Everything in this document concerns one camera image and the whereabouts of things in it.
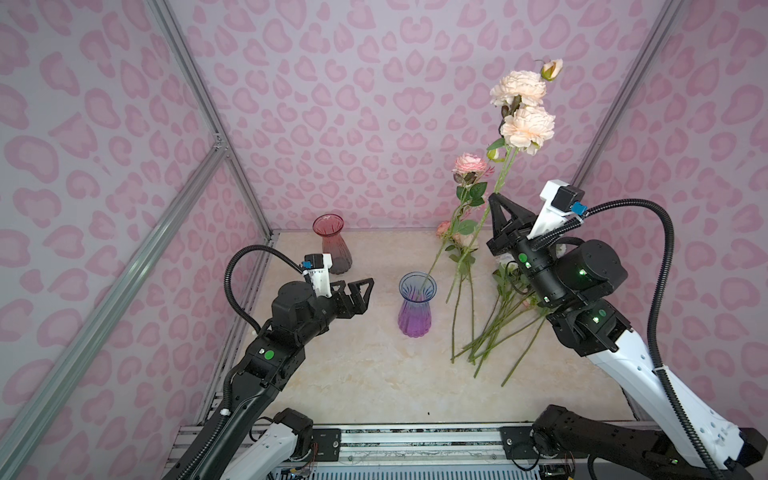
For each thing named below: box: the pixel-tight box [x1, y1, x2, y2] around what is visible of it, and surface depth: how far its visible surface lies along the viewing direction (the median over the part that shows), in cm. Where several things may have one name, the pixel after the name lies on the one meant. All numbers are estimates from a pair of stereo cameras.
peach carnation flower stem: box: [446, 59, 564, 303], surface depth 44 cm
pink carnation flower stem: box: [420, 153, 495, 289], surface depth 70 cm
